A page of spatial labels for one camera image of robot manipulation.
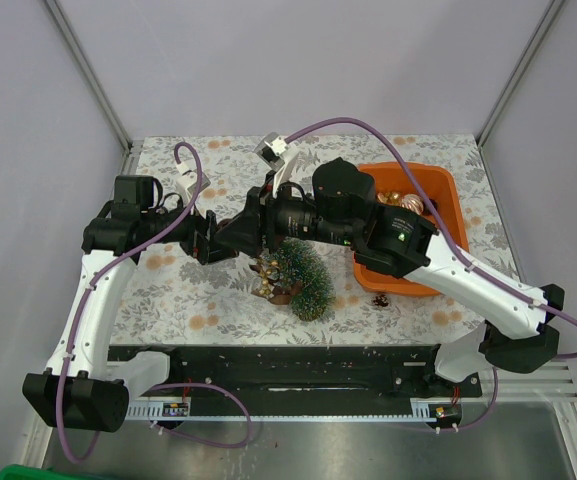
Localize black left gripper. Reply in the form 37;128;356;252
143;190;238;263

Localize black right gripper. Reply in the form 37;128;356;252
214;170;358;259

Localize gold berry ribbon sprig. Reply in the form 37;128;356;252
249;251;306;307

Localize small green christmas tree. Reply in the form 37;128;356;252
276;239;335;322

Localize small pine cone ornament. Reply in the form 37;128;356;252
372;294;390;308

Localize orange plastic bin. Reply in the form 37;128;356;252
353;161;469;298

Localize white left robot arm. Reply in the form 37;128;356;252
22;171;235;432

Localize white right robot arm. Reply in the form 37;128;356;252
216;158;559;396

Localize floral patterned table mat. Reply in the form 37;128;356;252
112;134;516;345

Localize silver gold striped ball ornament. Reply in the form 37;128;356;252
399;194;425;215

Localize green plastic object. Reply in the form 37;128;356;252
0;464;76;480

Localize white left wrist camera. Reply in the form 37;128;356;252
175;162;211;205

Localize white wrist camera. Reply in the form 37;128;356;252
175;162;211;205
254;132;299;198

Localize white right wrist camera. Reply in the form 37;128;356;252
254;132;299;198

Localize white slotted cable duct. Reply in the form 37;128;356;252
126;397;436;423

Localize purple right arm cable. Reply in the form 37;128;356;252
285;117;577;436

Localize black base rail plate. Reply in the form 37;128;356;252
108;345;482;398

